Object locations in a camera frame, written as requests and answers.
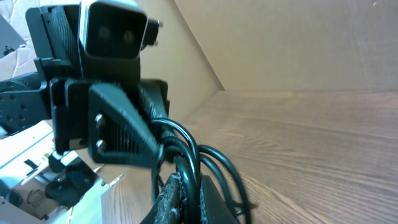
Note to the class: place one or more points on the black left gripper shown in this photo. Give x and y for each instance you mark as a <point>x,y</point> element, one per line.
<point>102,101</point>

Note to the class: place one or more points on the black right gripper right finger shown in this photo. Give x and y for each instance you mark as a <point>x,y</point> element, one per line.
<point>212,206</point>

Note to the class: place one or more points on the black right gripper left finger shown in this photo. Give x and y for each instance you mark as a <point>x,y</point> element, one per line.
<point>168,207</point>

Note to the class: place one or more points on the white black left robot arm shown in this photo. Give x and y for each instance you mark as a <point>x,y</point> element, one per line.
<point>20,104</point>

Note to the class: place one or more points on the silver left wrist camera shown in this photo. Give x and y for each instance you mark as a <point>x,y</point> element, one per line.
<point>112,29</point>

